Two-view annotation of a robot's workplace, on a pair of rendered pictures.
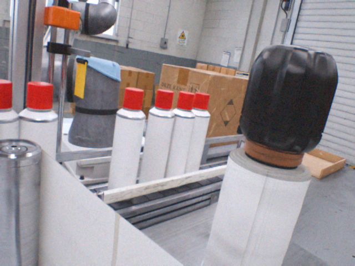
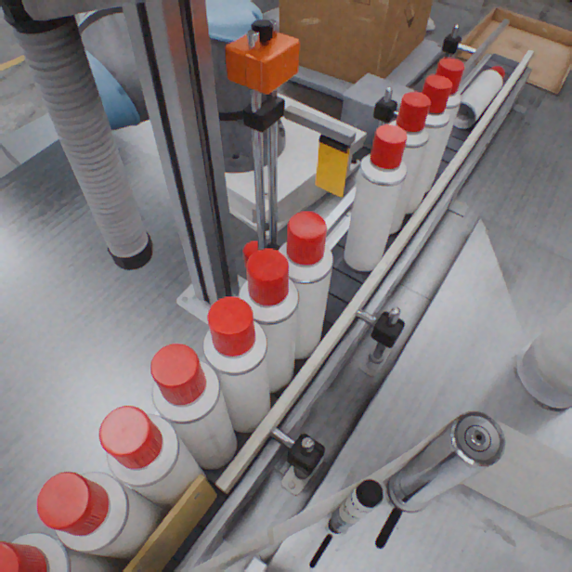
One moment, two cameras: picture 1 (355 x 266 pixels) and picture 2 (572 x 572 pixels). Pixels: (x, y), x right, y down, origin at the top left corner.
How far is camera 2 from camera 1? 0.35 m
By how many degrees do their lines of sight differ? 41
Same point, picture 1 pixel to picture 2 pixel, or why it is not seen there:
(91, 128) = (246, 141)
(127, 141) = (387, 210)
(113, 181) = (363, 255)
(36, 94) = (314, 249)
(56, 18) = (272, 80)
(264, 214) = not seen: outside the picture
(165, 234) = (453, 308)
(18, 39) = (186, 121)
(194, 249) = (492, 319)
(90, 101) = (233, 99)
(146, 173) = not seen: hidden behind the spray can
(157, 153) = (405, 192)
